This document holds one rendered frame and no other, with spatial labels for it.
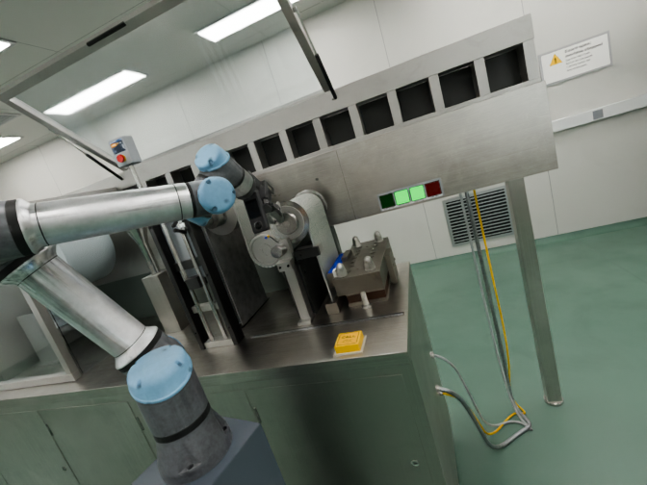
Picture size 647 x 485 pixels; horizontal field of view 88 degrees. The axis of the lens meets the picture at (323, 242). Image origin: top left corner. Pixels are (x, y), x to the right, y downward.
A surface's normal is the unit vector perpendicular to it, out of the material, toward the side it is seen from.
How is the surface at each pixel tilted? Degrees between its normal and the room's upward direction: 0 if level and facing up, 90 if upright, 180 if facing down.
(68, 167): 90
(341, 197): 90
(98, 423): 90
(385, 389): 90
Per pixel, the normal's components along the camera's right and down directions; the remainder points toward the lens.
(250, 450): 0.84, -0.15
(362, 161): -0.25, 0.29
